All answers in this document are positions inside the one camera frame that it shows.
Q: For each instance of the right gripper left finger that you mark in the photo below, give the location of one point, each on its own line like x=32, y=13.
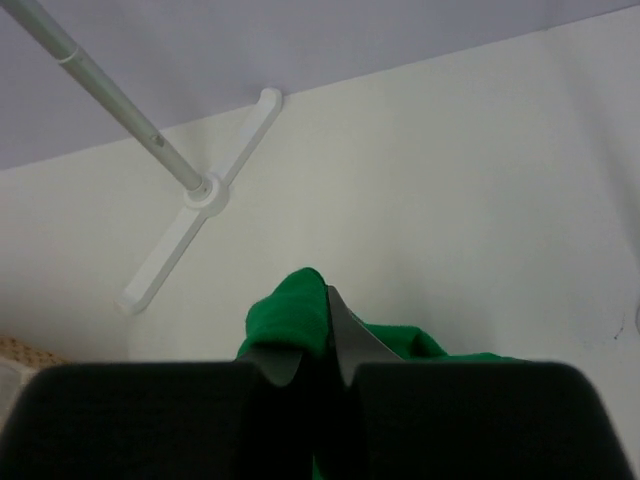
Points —
x=127, y=421

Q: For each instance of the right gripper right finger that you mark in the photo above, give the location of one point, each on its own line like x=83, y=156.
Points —
x=517, y=420

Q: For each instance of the green t shirt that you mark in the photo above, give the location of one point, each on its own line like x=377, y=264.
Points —
x=327, y=396

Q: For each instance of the white and silver clothes rack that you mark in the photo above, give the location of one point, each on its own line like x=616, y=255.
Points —
x=177, y=60

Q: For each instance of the wicker basket with cloth liner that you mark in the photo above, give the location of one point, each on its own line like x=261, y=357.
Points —
x=20, y=362

